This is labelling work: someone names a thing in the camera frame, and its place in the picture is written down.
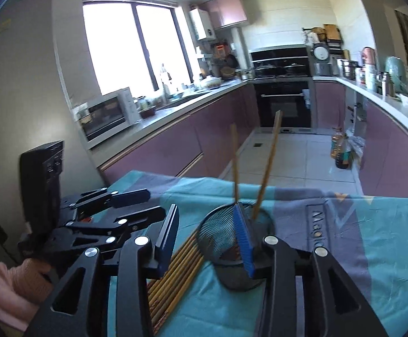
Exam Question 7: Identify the bunch of wooden chopsticks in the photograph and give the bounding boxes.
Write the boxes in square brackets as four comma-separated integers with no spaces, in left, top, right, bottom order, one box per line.
[147,226,205,336]

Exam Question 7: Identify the teal and grey printed tablecloth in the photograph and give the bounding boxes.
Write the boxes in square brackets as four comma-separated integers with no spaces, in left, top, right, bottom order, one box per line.
[106,170,408,337]

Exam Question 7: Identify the floral-handled wooden chopstick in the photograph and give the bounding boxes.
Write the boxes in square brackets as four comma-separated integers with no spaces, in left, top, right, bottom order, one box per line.
[251,110,282,220]
[231,124,240,206]

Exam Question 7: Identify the dark sauce bottle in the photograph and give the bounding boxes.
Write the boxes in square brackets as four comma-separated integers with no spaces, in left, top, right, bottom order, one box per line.
[335,140,352,170]

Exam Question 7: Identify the black built-in oven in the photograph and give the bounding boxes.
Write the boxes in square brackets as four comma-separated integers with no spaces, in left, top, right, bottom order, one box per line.
[253,80,313,129]

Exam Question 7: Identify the grey rice cooker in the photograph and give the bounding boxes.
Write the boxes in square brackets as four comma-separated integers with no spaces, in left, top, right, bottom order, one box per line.
[311,42,333,77]

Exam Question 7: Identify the hanging pans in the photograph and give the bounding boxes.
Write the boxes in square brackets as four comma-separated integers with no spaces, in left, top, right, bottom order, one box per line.
[221,54,240,78]

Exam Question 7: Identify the kitchen window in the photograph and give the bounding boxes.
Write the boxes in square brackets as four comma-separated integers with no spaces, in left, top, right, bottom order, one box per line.
[82,2,194,96]

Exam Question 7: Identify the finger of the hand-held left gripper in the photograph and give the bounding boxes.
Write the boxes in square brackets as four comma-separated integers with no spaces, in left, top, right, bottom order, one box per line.
[61,187,152,219]
[54,206,167,255]

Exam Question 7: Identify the white casserole dish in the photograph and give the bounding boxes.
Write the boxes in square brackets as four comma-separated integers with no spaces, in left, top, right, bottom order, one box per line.
[200,76,223,89]

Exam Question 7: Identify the person's left forearm pink sleeve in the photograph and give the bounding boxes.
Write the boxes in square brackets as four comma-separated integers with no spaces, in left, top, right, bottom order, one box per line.
[0,258,55,332]

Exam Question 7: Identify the grey refrigerator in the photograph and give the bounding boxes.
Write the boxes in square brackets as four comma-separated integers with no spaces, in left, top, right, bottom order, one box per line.
[0,0,110,264]

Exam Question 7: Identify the white toaster oven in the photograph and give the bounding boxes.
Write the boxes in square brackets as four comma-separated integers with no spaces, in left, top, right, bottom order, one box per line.
[74,87,138,141]

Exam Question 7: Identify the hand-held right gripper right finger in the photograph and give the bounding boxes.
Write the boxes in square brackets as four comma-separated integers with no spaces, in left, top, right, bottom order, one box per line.
[233,201,391,337]

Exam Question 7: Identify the black range hood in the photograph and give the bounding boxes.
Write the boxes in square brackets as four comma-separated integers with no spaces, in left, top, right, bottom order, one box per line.
[249,44,311,78]

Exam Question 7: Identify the pink kitchen base cabinets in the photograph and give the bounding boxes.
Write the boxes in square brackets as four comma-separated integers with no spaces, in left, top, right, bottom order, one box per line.
[99,82,261,186]
[313,79,408,199]

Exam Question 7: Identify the black mesh utensil holder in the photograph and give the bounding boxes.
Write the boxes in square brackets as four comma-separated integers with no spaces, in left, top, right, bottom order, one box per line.
[194,200,278,291]

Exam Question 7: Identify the yellow cooking oil bottle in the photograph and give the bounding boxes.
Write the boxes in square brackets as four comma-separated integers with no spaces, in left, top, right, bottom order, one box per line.
[330,129,345,159]

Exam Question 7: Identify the pink kettle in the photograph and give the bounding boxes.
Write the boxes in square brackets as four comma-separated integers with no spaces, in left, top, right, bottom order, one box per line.
[362,47,377,68]

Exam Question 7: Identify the pale green appliance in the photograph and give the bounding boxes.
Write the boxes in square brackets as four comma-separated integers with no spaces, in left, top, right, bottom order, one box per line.
[386,56,408,96]

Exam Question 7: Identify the white wall water heater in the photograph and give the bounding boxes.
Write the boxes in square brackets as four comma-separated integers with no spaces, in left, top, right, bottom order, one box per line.
[189,7,217,42]

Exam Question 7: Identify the pink wall cabinet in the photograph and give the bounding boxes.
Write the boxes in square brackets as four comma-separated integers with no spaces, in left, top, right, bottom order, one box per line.
[199,0,250,29]

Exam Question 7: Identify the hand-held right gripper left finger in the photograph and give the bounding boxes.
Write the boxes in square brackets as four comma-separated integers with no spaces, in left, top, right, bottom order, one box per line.
[23,204,181,337]

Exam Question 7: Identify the stainless steel pot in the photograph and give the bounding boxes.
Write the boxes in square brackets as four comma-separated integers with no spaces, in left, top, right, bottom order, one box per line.
[341,60,358,79]

